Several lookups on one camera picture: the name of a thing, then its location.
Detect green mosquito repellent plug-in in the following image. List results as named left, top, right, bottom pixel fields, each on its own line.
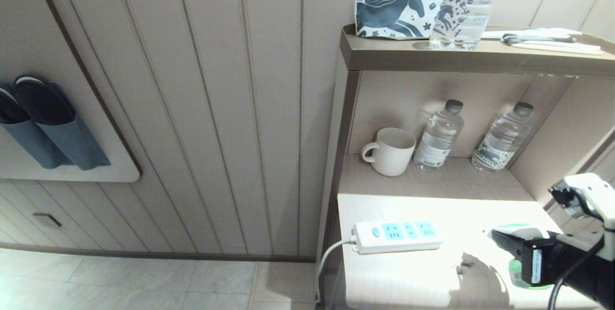
left=489, top=223, right=554, bottom=290

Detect patterned label water bottle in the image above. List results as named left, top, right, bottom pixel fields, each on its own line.
left=471, top=102, right=535, bottom=174

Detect plain label water bottle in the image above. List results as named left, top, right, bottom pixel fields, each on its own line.
left=414, top=99, right=465, bottom=172

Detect white ribbed mug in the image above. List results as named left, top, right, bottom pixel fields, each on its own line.
left=361, top=128, right=417, bottom=177

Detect white wrapped toothbrush stick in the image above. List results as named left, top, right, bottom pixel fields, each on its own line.
left=509, top=41, right=603, bottom=56

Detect beige wooden shelf nightstand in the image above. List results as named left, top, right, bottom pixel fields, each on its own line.
left=316, top=24, right=615, bottom=310

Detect white wrapped toiletry packet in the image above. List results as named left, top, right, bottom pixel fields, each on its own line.
left=480, top=28, right=582, bottom=40

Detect large clear water bottle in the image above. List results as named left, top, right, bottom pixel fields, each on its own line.
left=428, top=0, right=509, bottom=51

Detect horse print pouch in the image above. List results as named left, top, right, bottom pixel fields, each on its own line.
left=355, top=0, right=448, bottom=40

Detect dark slippers in blue holder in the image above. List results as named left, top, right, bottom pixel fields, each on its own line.
left=37, top=83, right=111, bottom=171

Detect black slipper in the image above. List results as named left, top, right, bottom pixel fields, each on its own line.
left=13, top=76, right=76, bottom=126
left=0, top=84, right=30, bottom=125

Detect blue fabric slipper pouch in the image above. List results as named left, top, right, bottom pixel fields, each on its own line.
left=0, top=121, right=73, bottom=170

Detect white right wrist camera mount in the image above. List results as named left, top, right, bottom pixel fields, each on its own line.
left=549, top=173, right=615, bottom=261

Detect grey power strip cable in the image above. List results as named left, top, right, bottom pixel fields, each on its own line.
left=316, top=238, right=359, bottom=310

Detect grey wall socket plate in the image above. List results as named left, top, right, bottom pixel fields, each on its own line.
left=33, top=213, right=62, bottom=228

